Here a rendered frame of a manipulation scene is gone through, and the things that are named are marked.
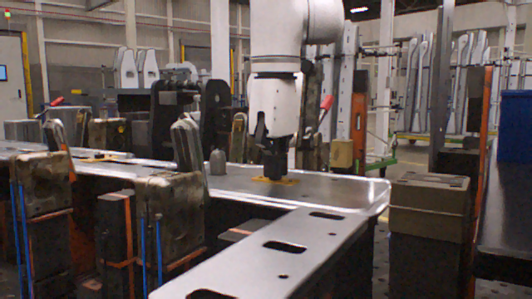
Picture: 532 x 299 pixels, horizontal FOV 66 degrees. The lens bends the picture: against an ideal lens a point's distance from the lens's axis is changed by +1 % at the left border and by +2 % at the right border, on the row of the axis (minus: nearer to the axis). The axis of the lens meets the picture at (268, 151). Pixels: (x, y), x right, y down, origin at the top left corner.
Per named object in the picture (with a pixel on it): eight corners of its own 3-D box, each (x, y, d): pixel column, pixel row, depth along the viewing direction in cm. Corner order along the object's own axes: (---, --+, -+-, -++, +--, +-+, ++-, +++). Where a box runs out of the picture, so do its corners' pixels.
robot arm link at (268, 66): (267, 61, 75) (268, 77, 75) (241, 57, 67) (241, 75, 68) (309, 59, 71) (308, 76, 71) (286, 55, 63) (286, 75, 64)
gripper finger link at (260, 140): (267, 98, 68) (277, 122, 72) (248, 129, 64) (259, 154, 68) (273, 98, 68) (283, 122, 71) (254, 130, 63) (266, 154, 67)
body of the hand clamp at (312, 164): (291, 301, 89) (293, 143, 84) (304, 287, 95) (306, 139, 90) (317, 308, 86) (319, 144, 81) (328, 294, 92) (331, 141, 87)
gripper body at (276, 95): (270, 72, 75) (271, 132, 77) (240, 70, 66) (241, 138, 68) (307, 71, 72) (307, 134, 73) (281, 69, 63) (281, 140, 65)
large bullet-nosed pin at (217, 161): (206, 182, 78) (205, 149, 77) (216, 179, 80) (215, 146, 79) (219, 184, 76) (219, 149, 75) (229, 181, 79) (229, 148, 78)
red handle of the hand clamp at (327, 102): (296, 135, 83) (321, 93, 93) (298, 144, 84) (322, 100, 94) (314, 137, 81) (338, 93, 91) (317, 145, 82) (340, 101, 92)
